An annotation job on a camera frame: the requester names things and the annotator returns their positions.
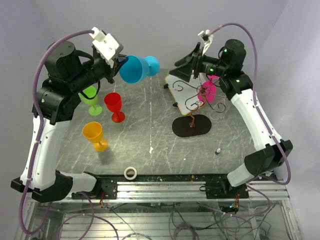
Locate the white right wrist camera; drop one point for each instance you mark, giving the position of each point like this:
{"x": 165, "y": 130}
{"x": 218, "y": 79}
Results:
{"x": 207, "y": 38}

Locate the orange plastic wine glass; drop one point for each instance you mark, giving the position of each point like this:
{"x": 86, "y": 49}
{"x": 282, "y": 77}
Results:
{"x": 93, "y": 132}

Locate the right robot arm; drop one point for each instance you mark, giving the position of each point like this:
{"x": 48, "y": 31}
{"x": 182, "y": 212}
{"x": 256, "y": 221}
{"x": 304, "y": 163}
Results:
{"x": 271, "y": 150}

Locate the red plastic wine glass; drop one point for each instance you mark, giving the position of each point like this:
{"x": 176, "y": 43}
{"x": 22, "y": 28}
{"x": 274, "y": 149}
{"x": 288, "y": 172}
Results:
{"x": 113, "y": 102}

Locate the yellow framed whiteboard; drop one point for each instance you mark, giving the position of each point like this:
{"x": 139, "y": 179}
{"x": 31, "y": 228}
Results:
{"x": 185, "y": 93}

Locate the green plastic wine glass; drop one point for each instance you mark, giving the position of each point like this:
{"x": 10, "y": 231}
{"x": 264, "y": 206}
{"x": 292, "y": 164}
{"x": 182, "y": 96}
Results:
{"x": 91, "y": 99}

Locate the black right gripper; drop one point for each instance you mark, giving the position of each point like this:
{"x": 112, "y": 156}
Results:
{"x": 184, "y": 72}

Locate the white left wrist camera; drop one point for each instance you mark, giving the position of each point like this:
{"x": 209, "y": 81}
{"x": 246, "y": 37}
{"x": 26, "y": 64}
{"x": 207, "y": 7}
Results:
{"x": 106, "y": 45}

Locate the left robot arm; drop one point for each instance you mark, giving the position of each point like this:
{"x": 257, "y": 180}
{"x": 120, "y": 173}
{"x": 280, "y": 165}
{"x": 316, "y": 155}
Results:
{"x": 70, "y": 72}

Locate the copper wire wine glass rack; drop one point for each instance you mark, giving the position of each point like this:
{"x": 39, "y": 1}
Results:
{"x": 194, "y": 124}

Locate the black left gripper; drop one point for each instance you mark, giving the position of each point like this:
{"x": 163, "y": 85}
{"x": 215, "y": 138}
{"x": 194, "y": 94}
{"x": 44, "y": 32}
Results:
{"x": 118, "y": 62}

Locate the masking tape roll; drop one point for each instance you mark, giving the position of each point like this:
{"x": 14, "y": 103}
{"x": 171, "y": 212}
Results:
{"x": 130, "y": 173}

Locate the blue plastic wine glass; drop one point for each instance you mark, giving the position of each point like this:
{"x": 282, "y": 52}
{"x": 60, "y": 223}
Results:
{"x": 138, "y": 68}

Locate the aluminium front mounting rail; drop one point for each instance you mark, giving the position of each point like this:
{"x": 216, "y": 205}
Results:
{"x": 185, "y": 188}

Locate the small white blue cap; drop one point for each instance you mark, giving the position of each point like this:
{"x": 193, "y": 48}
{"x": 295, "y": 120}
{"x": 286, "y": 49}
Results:
{"x": 218, "y": 151}

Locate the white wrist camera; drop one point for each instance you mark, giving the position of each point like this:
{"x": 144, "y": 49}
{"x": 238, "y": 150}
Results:
{"x": 207, "y": 38}
{"x": 106, "y": 45}

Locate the pink plastic wine glass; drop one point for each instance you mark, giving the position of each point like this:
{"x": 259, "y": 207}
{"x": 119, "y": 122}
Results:
{"x": 206, "y": 91}

